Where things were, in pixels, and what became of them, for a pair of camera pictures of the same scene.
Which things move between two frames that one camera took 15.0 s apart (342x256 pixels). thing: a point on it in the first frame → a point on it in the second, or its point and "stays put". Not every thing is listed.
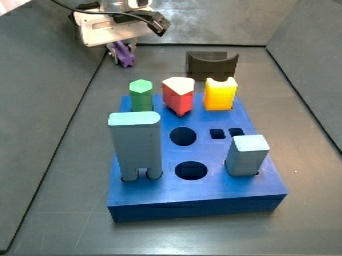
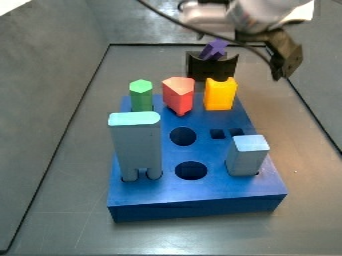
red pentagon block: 178,91 stays put
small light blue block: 246,154 stays put
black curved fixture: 210,64 stays put
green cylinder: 141,95 stays put
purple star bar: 123,53 → 214,50
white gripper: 102,30 → 225,17
